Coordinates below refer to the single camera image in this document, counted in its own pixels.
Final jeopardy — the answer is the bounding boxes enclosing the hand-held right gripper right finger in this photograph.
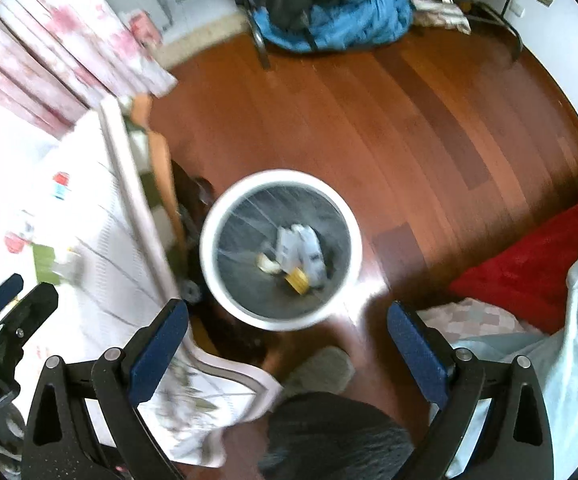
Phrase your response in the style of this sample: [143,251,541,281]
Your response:
[387,301,555,480]

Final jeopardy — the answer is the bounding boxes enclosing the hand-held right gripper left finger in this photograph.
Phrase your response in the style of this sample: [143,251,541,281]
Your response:
[22,299,190,480]

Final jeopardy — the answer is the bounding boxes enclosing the white round trash bin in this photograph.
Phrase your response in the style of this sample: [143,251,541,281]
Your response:
[200,169,365,332]

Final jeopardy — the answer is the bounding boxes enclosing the green packet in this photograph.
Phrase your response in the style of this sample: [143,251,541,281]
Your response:
[32,244,83,286]

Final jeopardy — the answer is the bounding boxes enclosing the pink and white packet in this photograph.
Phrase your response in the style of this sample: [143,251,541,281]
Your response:
[3,210,38,257]

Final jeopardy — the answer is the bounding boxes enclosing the checked pink cloth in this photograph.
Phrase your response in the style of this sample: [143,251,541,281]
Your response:
[416,297,526,347]

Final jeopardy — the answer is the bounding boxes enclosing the white printed blanket pink border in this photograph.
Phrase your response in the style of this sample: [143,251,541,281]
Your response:
[0,97,286,467]

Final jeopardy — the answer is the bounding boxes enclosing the grey slipper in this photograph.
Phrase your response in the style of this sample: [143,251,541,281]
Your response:
[276,346,356,401]

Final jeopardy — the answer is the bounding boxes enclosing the person's leg in grey pants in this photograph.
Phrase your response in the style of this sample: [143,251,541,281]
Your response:
[259,392,413,480]

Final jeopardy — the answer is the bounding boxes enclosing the red and white bottle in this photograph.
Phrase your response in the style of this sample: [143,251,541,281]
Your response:
[52,171,73,204]

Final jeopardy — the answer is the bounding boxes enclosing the white tape roll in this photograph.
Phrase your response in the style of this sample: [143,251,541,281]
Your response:
[255,252,283,275]

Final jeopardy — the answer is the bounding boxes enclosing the yellow round lid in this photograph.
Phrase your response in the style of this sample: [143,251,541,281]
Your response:
[285,267,313,295]

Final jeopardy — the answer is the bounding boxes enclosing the red blanket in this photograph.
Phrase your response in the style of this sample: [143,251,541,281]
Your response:
[449,170,578,336]

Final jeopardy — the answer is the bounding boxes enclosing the white crumpled packet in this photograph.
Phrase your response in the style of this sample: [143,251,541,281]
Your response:
[274,224,331,287]

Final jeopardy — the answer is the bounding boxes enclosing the dark brown shoe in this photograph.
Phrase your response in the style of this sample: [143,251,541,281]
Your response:
[169,160,216,222]

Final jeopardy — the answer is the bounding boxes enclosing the pink floral curtain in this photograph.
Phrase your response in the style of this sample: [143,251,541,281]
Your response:
[0,0,179,141]

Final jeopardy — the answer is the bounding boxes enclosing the black metal stand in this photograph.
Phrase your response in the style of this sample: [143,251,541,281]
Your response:
[224,0,273,71]

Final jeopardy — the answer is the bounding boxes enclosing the blue cloth bundle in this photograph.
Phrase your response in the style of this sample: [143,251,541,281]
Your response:
[254,0,415,54]

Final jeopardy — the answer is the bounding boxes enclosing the patterned folded cloth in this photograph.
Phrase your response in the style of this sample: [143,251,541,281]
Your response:
[409,0,472,36]

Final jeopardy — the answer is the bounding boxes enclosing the black metal rack leg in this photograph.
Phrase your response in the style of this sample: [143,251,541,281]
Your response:
[461,0,524,59]

